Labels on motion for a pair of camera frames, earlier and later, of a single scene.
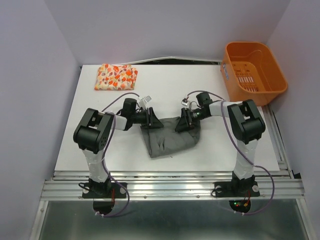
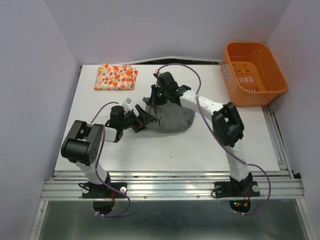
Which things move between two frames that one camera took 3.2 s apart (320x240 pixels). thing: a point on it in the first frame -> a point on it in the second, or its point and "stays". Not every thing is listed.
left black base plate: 104,190 stays
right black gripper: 186,119 -> 152,100
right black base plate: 236,189 stays
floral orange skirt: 111,77 stays
